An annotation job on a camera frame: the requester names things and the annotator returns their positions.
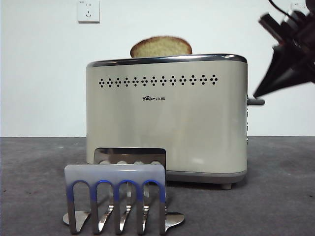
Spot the grey toaster lever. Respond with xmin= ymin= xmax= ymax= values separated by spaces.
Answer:
xmin=248 ymin=97 xmax=266 ymax=106

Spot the brown-crusted bread slice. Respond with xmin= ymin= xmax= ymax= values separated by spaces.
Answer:
xmin=129 ymin=36 xmax=193 ymax=59

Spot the cream toaster with steel top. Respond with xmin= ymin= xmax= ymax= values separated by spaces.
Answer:
xmin=85 ymin=53 xmax=248 ymax=190

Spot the steel toast rack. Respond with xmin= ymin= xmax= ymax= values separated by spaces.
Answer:
xmin=63 ymin=147 xmax=185 ymax=236

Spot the white wall socket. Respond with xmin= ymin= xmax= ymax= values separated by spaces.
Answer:
xmin=78 ymin=0 xmax=101 ymax=24
xmin=291 ymin=1 xmax=307 ymax=11

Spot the black cable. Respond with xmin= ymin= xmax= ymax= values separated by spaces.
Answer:
xmin=268 ymin=0 xmax=293 ymax=15

